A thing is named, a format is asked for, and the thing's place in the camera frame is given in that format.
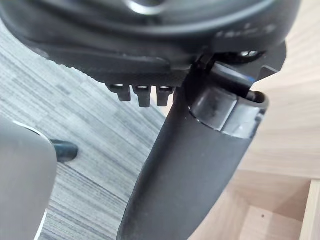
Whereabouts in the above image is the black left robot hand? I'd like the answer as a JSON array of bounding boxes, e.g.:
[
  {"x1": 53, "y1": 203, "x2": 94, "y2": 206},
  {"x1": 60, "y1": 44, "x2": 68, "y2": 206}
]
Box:
[{"x1": 0, "y1": 0, "x2": 305, "y2": 240}]

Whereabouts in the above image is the light wooden cabinet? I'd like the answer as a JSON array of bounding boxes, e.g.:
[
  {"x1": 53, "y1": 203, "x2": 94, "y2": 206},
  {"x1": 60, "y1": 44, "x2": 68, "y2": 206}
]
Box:
[{"x1": 161, "y1": 0, "x2": 320, "y2": 240}]

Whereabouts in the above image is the dark robot foot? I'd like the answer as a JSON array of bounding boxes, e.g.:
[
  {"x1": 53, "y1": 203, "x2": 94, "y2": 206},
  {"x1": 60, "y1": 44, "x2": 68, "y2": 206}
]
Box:
[{"x1": 49, "y1": 139, "x2": 80, "y2": 163}]

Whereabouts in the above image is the silver robot leg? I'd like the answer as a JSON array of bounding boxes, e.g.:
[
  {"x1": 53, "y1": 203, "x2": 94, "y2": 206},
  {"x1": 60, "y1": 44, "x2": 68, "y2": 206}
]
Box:
[{"x1": 0, "y1": 119, "x2": 57, "y2": 240}]

